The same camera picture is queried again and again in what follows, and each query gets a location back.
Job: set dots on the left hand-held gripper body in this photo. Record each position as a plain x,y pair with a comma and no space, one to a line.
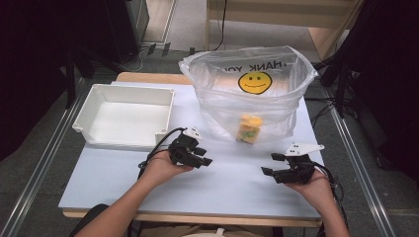
181,149

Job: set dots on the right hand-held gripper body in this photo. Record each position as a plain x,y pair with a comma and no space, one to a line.
298,168

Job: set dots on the yellow juice carton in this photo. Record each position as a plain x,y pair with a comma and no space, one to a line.
248,130

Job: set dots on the clear smiley plastic bag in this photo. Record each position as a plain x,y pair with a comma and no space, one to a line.
230,102

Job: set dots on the person's right hand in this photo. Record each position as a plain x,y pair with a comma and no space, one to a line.
313,189

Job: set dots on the person's left hand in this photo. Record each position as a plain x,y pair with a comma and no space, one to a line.
161,169

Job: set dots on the white board sheet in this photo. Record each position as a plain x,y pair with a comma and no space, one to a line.
214,191

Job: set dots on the white plastic tray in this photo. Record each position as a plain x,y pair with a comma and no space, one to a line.
126,123

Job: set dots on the black metal stand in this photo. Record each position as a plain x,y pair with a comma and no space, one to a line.
70,82
341,89

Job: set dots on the dark curtain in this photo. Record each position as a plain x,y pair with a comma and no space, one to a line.
33,65
388,82

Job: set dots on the black cabinet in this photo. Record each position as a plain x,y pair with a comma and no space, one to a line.
126,29

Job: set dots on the wooden shelf unit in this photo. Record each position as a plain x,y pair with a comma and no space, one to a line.
283,15

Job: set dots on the metal floor rail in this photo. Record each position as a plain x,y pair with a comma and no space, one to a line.
359,168
36,168

